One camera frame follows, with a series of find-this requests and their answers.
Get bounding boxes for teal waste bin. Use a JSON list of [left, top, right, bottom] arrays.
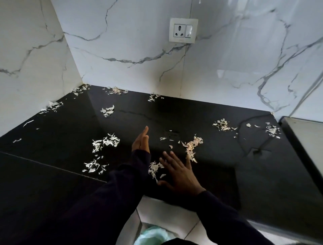
[[134, 226, 177, 245]]

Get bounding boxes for person's right forearm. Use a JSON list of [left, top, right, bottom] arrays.
[[195, 189, 276, 245]]

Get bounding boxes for silver dishwasher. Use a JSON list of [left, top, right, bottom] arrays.
[[279, 116, 323, 195]]

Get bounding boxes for person's right hand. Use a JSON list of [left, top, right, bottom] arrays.
[[157, 151, 206, 197]]

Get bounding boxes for white vegetable peels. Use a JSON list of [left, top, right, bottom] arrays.
[[12, 84, 281, 183]]

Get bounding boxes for person's left forearm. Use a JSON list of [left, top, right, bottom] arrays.
[[38, 149, 152, 245]]

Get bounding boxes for white base cabinet door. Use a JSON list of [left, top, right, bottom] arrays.
[[122, 197, 201, 245], [185, 219, 298, 245]]

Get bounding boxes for person's left hand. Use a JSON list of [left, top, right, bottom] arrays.
[[132, 126, 151, 154]]

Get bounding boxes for white wall socket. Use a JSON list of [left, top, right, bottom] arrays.
[[169, 17, 199, 44]]

